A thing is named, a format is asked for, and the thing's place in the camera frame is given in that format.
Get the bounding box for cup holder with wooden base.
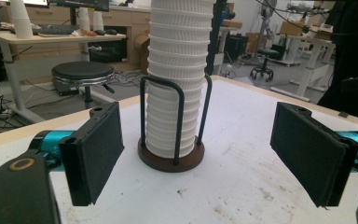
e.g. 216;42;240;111
137;73;213;174

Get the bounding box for white table mat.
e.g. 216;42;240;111
0;77;358;224

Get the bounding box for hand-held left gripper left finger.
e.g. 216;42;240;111
58;101;125;207

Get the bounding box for white desk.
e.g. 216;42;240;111
269;34;337;102

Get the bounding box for stack of paper cups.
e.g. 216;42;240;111
145;0;217;159

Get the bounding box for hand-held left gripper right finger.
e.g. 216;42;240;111
269;101;358;208

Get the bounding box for black round stool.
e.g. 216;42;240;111
50;61;117;110

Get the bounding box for black metal frame post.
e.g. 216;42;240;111
205;0;227;77

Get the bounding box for tall white cup stack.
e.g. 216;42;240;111
9;0;34;40

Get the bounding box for short white cup stack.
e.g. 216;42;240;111
92;10;105;32
77;7;91;32

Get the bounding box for black wheeled office stool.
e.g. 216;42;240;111
250;48;288;82

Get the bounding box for light wooden desk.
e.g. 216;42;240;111
0;29;128;124

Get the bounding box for black keyboard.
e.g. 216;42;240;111
32;23;80;35

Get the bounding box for cardboard box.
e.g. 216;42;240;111
279;21;307;36

